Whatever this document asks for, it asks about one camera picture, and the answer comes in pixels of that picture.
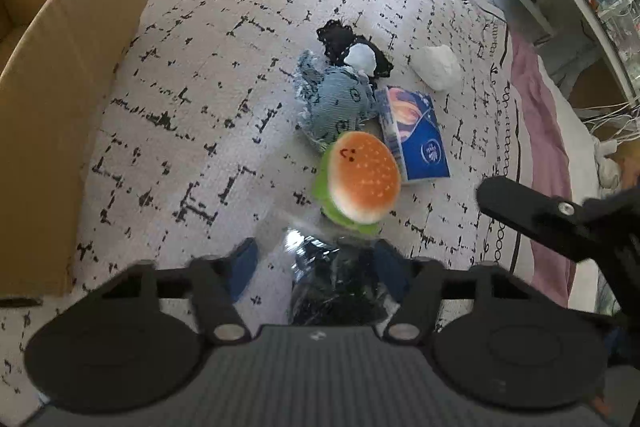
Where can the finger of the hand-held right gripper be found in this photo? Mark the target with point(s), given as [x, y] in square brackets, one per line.
[520, 209]

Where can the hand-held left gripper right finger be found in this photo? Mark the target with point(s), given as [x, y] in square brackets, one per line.
[393, 268]

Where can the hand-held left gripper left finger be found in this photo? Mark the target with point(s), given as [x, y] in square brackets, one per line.
[244, 268]

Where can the clear bag with black cloth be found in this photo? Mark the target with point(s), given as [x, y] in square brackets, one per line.
[330, 289]

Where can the brown cardboard box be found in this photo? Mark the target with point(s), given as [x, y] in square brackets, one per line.
[75, 107]

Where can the pink bed sheet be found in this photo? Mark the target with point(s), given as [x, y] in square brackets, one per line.
[545, 132]

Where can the burger plush toy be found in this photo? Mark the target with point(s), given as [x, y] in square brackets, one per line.
[365, 177]

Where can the blue tissue pack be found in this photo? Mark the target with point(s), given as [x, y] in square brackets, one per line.
[425, 142]

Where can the white crumpled tissue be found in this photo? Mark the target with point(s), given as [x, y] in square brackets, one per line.
[437, 67]

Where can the denim plush toy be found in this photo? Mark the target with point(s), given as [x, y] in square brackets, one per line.
[335, 103]

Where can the grey patterned blanket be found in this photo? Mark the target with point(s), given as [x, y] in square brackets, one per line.
[225, 57]

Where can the small white cloth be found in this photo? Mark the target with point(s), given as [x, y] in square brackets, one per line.
[361, 57]

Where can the black lace cloth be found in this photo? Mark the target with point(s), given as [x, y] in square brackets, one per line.
[334, 38]

